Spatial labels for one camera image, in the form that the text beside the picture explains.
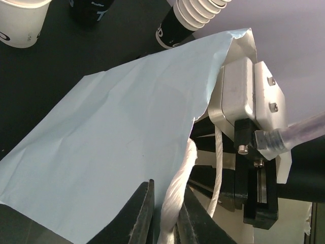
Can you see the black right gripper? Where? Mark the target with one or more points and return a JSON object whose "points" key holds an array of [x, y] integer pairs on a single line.
{"points": [[251, 185]]}

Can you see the black paper cup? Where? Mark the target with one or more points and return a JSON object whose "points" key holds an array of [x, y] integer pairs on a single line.
{"points": [[88, 13]]}

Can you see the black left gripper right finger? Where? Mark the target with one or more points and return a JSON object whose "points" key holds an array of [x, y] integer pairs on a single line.
{"points": [[194, 225]]}

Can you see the light blue paper bag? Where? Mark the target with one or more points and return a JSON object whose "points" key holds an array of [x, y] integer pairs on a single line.
{"points": [[113, 131]]}

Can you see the tall stack of paper cups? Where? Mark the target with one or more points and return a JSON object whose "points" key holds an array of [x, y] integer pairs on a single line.
{"points": [[184, 18]]}

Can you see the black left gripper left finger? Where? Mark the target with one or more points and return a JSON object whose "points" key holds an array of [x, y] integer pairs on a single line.
{"points": [[133, 223]]}

